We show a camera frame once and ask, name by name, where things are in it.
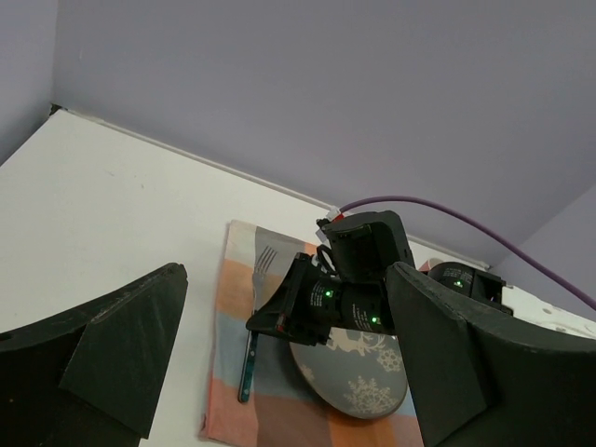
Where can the checkered orange blue cloth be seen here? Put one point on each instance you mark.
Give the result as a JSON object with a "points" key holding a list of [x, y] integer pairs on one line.
{"points": [[282, 408]]}

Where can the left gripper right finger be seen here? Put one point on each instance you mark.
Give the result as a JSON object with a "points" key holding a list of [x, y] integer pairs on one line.
{"points": [[480, 377]]}

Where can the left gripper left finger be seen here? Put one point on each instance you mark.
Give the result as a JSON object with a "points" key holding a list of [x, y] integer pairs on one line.
{"points": [[92, 375]]}

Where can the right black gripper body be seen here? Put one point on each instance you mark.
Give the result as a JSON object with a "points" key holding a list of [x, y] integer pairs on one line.
{"points": [[343, 285]]}

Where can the grey reindeer plate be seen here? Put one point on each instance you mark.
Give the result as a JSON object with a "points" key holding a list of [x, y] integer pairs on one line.
{"points": [[360, 374]]}

